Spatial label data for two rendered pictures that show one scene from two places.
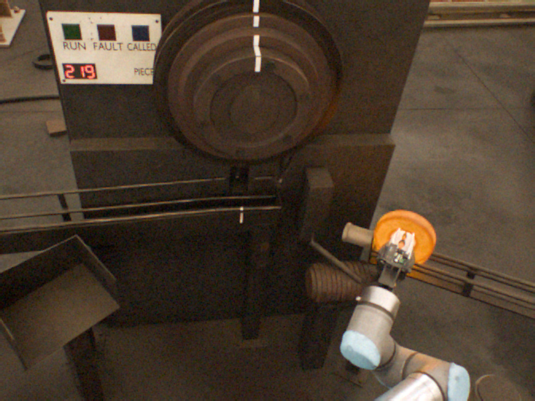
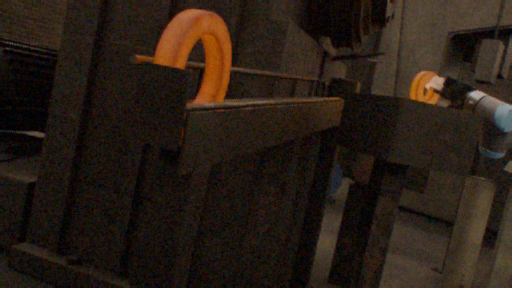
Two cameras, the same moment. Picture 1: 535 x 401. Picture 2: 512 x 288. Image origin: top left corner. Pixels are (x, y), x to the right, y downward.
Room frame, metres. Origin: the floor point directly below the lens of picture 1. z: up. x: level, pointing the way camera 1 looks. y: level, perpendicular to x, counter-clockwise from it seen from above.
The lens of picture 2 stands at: (0.44, 1.75, 0.65)
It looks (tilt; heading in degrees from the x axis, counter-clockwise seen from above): 5 degrees down; 301
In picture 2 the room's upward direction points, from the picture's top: 12 degrees clockwise
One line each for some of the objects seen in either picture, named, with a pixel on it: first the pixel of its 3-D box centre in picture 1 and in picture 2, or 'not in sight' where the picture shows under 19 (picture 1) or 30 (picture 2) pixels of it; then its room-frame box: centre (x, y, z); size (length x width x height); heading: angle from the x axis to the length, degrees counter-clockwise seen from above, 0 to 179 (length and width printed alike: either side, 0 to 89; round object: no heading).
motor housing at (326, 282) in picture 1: (331, 317); (356, 218); (1.08, -0.28, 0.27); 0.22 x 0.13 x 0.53; 102
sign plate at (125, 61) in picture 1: (109, 49); not in sight; (1.18, 0.43, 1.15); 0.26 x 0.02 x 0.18; 102
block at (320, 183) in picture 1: (313, 204); (339, 109); (1.21, -0.15, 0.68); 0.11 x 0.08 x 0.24; 12
